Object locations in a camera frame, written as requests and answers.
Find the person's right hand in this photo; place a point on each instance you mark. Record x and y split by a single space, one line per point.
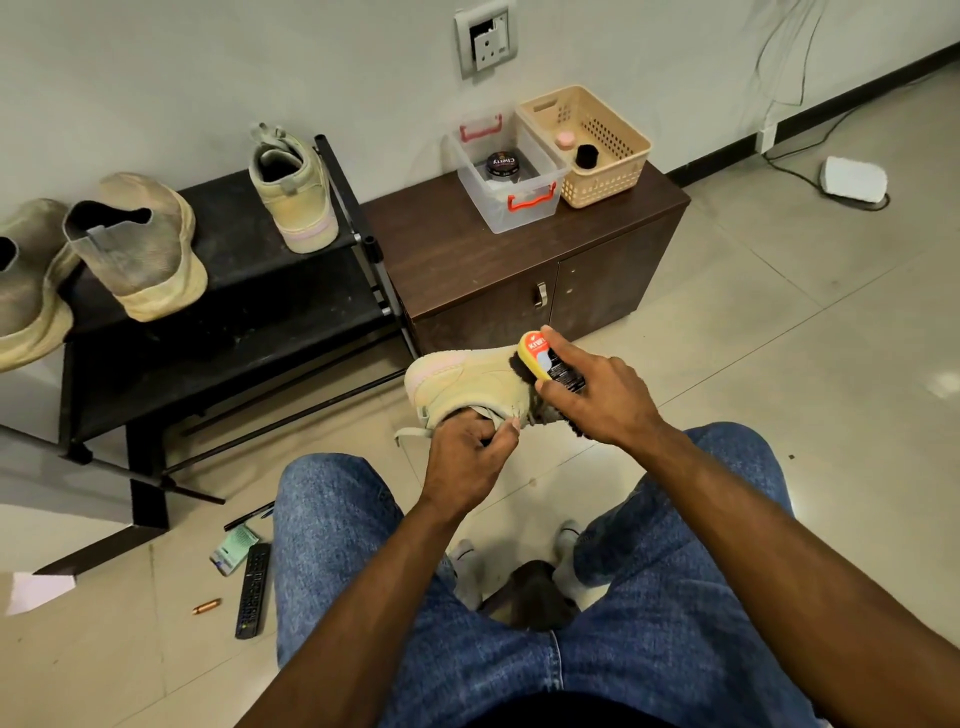
608 398

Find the person's left hand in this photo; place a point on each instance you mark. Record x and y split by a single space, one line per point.
468 468

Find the pale green lace-up shoe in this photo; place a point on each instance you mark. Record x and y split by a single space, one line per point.
458 383
300 203

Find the black orange shoe brush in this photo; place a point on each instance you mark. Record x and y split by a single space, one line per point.
533 353

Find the clear plastic storage box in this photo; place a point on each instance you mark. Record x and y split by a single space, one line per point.
519 204

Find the small black round cap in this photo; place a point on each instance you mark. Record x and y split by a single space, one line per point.
587 155

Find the beige plastic basket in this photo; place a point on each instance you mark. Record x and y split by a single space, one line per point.
608 143

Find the pink round lid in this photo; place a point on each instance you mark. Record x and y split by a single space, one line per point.
566 137

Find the worn tan slip-on shoe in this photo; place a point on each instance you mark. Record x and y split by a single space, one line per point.
143 248
30 285

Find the person's right forearm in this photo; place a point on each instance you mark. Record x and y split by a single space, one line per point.
810 593

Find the person's left leg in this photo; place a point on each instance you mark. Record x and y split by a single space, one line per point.
338 555

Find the person's leg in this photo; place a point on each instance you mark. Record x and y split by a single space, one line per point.
705 623
338 555

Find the dark brown wooden cabinet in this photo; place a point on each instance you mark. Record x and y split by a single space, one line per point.
450 248

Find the person's right leg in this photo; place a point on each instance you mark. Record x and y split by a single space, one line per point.
705 623

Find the black pen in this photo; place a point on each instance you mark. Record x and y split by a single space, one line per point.
249 515

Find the black metal shoe rack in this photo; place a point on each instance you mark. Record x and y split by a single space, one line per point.
270 323

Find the green paper packet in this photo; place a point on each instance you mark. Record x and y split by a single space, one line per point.
236 549

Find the black remote control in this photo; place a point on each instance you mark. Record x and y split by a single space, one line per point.
254 591

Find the black round polish tin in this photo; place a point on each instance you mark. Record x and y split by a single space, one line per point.
503 165

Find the small brass cylinder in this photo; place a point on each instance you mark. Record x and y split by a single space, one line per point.
207 606

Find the white router box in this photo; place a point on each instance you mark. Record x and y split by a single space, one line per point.
855 182

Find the white paper sheet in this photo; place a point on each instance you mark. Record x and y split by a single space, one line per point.
41 593

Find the white wall plug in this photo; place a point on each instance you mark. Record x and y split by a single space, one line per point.
767 137

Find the white wall socket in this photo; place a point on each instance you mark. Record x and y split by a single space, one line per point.
486 38

